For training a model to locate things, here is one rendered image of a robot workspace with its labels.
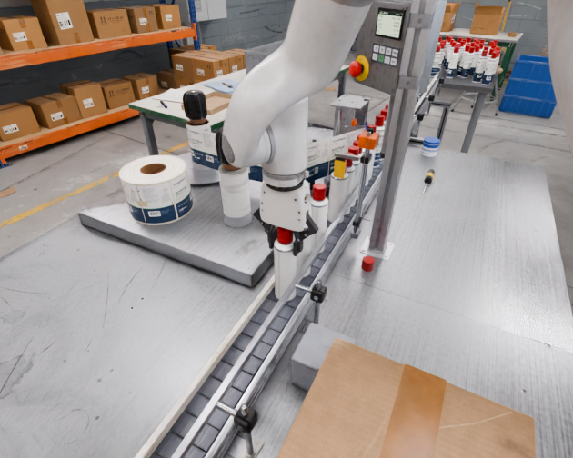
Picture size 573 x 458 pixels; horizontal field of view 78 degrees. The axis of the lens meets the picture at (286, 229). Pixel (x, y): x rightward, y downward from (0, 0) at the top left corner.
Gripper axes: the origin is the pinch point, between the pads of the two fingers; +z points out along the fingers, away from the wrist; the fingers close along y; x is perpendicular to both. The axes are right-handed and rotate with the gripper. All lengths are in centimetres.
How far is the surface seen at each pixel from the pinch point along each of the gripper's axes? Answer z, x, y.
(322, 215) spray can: 3.2, -18.0, -1.7
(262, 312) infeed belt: 16.3, 7.3, 2.5
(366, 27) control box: -37, -39, -2
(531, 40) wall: 54, -774, -101
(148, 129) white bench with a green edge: 40, -118, 165
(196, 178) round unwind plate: 14, -37, 56
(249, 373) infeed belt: 16.4, 21.9, -2.9
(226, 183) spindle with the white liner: 0.7, -18.1, 28.0
